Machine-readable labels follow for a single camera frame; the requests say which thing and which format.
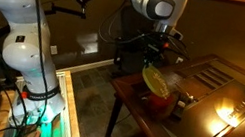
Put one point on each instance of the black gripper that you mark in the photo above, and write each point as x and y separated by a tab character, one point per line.
155	45

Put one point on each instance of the yellow plastic plate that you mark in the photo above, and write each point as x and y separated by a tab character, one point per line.
152	80

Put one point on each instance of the white seeds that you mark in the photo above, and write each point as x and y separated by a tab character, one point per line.
163	84

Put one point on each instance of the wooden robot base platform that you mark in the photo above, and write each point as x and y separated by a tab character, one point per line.
72	113

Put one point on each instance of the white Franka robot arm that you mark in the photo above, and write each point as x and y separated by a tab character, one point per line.
21	47

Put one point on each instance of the orange plastic bowl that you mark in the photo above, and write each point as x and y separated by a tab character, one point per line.
158	103

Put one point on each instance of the black office chair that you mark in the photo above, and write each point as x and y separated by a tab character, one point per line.
128	54

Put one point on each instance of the silver spoon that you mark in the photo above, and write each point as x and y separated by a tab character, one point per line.
178	110

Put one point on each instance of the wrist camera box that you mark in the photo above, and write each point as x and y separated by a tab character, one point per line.
176	34

